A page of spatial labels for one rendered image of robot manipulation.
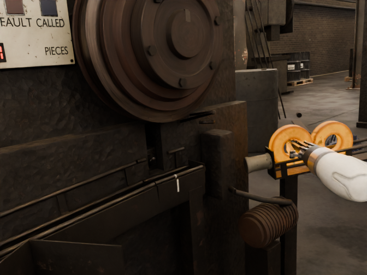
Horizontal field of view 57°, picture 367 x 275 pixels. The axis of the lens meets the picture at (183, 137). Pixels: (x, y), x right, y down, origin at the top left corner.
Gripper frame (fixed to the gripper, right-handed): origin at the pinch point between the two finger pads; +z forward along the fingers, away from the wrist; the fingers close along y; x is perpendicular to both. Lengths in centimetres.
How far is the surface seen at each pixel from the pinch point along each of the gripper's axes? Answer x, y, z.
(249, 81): -7, 60, 231
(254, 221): -21.5, -18.5, -14.4
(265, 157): -4.4, -10.0, -1.5
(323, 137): 1.0, 11.6, -1.4
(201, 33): 39, -35, -19
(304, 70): -78, 473, 932
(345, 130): 2.8, 19.9, -1.3
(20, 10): 47, -78, -22
